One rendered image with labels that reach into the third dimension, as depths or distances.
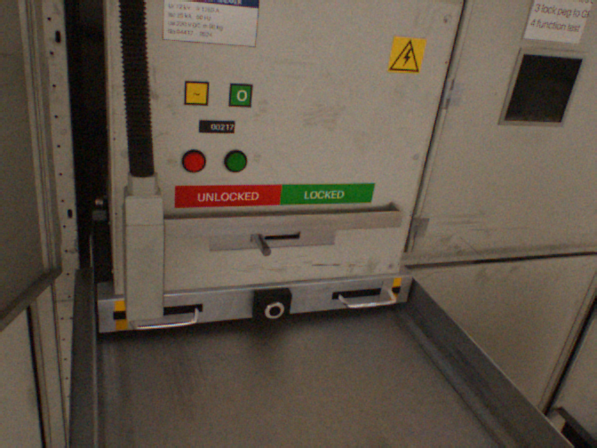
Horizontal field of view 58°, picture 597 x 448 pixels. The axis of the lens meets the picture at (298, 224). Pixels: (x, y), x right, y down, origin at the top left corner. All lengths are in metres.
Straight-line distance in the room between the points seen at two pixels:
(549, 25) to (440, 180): 0.37
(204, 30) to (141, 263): 0.31
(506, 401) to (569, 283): 0.83
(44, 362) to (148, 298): 0.51
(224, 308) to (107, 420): 0.25
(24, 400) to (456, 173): 1.01
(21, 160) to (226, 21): 0.42
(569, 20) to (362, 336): 0.76
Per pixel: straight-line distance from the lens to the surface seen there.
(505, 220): 1.38
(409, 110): 0.87
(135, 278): 0.72
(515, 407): 0.86
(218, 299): 0.88
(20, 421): 1.30
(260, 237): 0.83
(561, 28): 1.27
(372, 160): 0.87
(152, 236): 0.69
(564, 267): 1.61
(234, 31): 0.74
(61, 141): 0.98
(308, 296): 0.93
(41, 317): 1.15
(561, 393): 1.99
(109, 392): 0.82
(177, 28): 0.73
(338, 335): 0.94
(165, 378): 0.83
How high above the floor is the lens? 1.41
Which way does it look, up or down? 26 degrees down
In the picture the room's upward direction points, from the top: 8 degrees clockwise
